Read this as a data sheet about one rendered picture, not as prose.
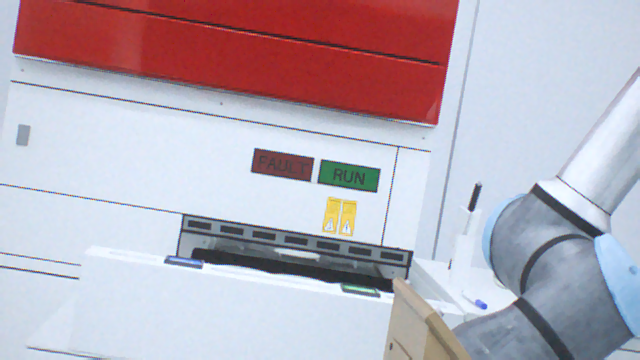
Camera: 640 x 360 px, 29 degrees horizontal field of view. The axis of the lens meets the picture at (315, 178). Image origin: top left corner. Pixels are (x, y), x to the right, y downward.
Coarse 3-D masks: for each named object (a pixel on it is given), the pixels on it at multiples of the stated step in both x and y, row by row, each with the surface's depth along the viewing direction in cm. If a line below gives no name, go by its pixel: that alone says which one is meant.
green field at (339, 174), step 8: (328, 168) 236; (336, 168) 236; (344, 168) 236; (352, 168) 236; (360, 168) 236; (320, 176) 236; (328, 176) 236; (336, 176) 236; (344, 176) 236; (352, 176) 236; (360, 176) 236; (368, 176) 236; (376, 176) 236; (344, 184) 236; (352, 184) 236; (360, 184) 236; (368, 184) 236
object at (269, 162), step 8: (256, 152) 235; (264, 152) 235; (256, 160) 235; (264, 160) 235; (272, 160) 235; (280, 160) 235; (288, 160) 235; (296, 160) 235; (304, 160) 236; (256, 168) 235; (264, 168) 235; (272, 168) 235; (280, 168) 235; (288, 168) 236; (296, 168) 236; (304, 168) 236; (296, 176) 236; (304, 176) 236
